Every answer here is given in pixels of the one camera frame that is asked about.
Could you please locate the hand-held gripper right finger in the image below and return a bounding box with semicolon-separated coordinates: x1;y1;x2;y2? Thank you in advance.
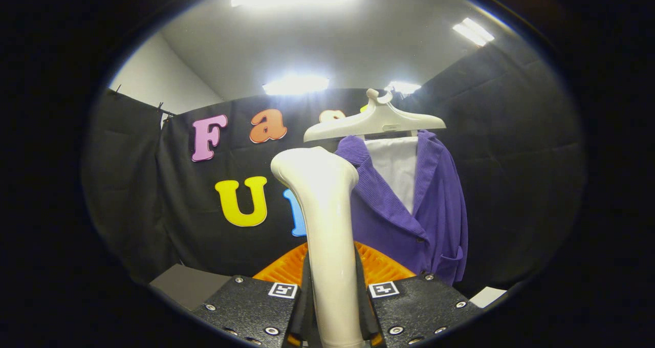
354;242;483;348

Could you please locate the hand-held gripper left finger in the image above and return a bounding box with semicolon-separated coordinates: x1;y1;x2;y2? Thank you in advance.
192;242;314;348

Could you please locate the purple jacket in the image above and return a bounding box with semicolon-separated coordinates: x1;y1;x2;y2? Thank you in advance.
335;129;469;286

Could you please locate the white garment steamer head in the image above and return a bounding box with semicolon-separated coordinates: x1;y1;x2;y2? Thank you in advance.
270;146;366;348

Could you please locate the white shirt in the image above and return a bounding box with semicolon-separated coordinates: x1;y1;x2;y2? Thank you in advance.
364;136;419;215

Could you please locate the white clothes hanger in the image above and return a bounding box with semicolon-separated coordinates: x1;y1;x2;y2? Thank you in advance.
303;88;447;143

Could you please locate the grey drawer cabinet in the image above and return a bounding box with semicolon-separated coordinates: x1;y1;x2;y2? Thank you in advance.
149;264;232;312

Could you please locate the white flat board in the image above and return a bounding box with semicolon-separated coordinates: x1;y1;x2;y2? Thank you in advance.
468;287;507;309

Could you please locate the black backdrop cloth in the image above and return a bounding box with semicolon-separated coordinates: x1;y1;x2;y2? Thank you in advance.
81;31;584;297

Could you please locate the small ceiling light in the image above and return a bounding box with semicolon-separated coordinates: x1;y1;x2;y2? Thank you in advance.
385;81;422;95

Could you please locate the oval ceiling light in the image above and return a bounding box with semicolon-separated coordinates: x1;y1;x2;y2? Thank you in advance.
262;75;331;96

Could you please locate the rectangular ceiling light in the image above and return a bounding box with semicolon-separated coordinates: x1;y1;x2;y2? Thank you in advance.
452;17;495;47

